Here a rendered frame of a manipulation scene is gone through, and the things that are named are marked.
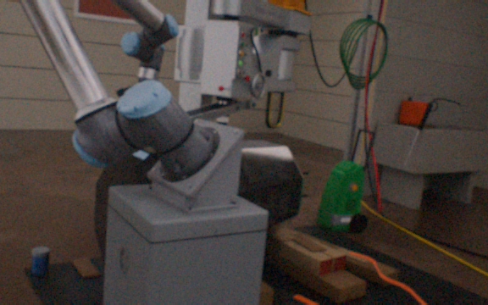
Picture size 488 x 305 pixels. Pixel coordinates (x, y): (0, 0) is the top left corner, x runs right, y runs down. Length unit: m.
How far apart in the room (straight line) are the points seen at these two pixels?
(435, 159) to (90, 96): 4.39
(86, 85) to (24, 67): 6.96
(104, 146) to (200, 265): 0.45
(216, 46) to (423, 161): 3.10
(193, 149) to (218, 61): 1.33
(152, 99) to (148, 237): 0.38
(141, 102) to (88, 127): 0.20
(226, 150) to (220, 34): 1.37
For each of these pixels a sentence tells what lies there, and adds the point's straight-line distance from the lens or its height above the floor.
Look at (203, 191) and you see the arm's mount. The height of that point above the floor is 0.91.
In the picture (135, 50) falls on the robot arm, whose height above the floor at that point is 1.31.
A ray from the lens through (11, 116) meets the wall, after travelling 8.50.
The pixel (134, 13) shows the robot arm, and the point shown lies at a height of 1.44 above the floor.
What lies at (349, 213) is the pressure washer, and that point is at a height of 0.16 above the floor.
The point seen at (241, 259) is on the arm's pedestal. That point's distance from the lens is 1.54.
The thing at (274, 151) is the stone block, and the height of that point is 0.80.
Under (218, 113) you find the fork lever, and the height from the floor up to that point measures 1.03.
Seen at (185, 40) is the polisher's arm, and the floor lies 1.45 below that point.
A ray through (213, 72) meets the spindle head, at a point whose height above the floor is 1.25.
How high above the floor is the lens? 1.28
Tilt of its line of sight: 9 degrees down
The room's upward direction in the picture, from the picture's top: 6 degrees clockwise
